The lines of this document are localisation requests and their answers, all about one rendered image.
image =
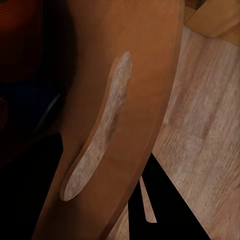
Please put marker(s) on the trash can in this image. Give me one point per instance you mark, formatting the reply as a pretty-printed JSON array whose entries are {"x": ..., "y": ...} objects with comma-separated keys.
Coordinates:
[{"x": 82, "y": 43}]

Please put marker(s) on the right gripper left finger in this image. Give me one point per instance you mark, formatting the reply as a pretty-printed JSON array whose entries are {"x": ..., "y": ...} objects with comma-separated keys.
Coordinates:
[{"x": 24, "y": 184}]

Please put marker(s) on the door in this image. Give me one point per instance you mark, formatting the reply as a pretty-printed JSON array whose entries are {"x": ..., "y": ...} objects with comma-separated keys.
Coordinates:
[{"x": 214, "y": 18}]

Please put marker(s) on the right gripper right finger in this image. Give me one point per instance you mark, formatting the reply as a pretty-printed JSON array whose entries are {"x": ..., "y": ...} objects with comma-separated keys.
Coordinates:
[{"x": 175, "y": 220}]

